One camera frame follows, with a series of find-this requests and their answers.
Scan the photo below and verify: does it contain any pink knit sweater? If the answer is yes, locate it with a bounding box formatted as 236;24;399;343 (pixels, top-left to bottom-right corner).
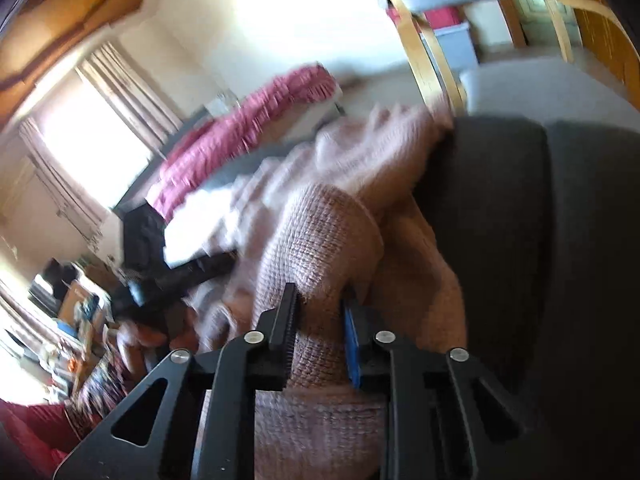
182;102;468;480

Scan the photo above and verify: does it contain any person's floral clothing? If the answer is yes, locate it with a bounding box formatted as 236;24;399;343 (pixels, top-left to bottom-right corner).
0;350;146;478

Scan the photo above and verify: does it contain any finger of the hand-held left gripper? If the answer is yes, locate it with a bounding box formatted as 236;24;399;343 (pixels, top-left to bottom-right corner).
160;252;238;297

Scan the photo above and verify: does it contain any red box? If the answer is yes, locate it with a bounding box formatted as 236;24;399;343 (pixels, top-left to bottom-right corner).
390;7;468;31

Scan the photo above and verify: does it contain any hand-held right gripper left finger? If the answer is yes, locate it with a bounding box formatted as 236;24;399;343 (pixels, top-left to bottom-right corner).
52;283;301;480

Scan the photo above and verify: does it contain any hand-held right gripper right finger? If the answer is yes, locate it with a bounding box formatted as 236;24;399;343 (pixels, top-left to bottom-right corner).
342;287;541;480

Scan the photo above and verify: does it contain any cluttered desk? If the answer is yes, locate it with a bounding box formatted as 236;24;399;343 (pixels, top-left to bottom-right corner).
27;257;123;401

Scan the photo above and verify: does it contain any bed frame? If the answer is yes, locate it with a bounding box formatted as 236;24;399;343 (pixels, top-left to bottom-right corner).
112;105;346;211

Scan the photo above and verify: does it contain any beige curtain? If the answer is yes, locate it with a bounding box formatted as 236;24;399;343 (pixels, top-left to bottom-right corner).
20;117;106;246
75;42;183;156

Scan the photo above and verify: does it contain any blue-grey storage box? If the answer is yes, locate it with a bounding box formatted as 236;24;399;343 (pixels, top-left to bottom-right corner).
422;25;478;68

